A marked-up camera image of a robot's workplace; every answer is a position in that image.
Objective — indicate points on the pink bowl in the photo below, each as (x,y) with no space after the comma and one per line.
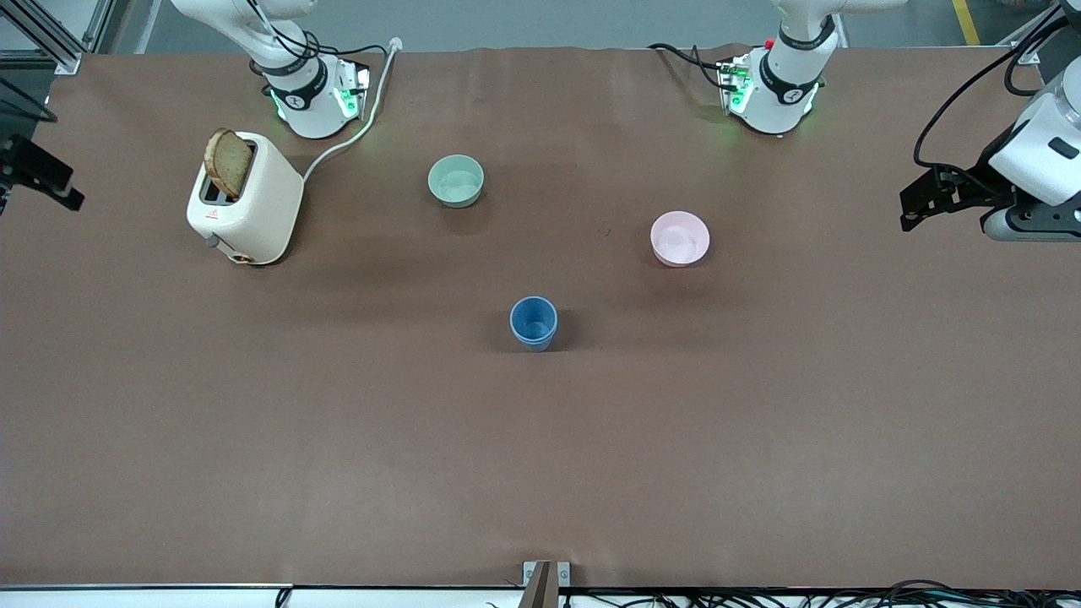
(680,239)

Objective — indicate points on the green bowl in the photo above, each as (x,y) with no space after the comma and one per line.
(456,181)

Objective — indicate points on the brown bread slice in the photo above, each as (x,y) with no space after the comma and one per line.
(228,165)

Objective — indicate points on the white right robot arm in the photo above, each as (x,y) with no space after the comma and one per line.
(312,116)

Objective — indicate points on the cream toaster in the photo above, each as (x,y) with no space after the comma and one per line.
(258,215)

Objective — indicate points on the metal table bracket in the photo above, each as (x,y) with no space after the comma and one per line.
(540,584)

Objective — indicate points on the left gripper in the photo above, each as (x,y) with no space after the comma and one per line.
(971,191)

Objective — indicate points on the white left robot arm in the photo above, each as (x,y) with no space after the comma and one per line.
(781,84)

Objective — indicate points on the aluminium frame profile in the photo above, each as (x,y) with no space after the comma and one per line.
(59,51)

